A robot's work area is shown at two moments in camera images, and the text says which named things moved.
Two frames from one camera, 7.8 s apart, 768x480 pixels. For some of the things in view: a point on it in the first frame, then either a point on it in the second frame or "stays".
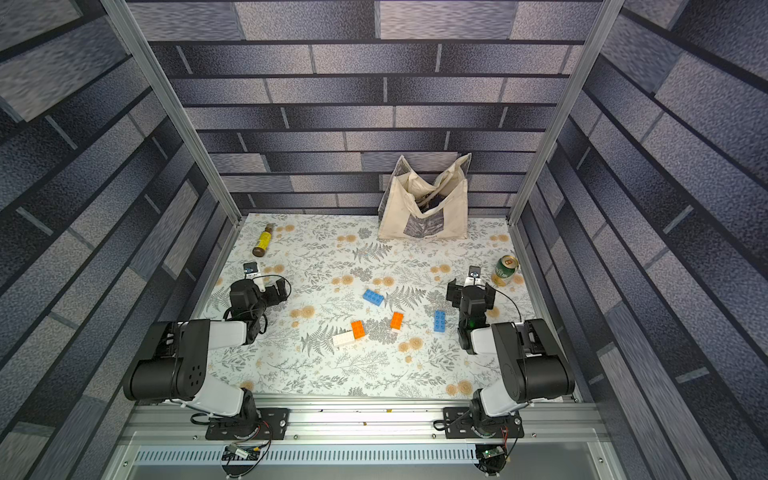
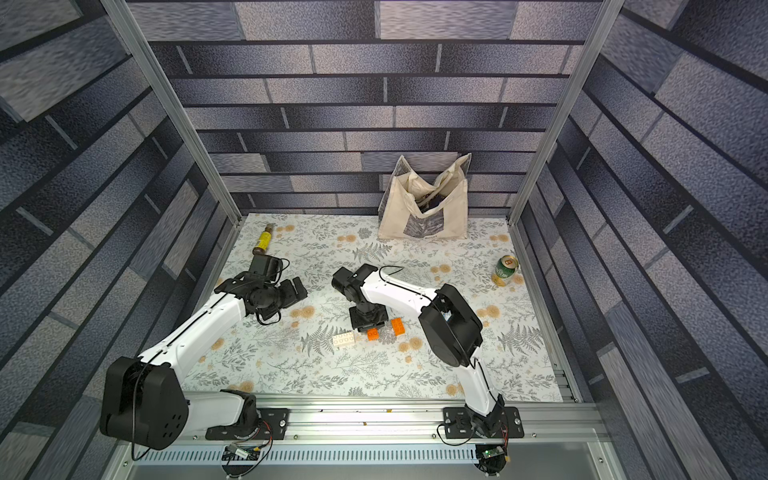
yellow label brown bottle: (264, 241) stays
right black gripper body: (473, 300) -> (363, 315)
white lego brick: (341, 339) stays
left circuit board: (233, 452) stays
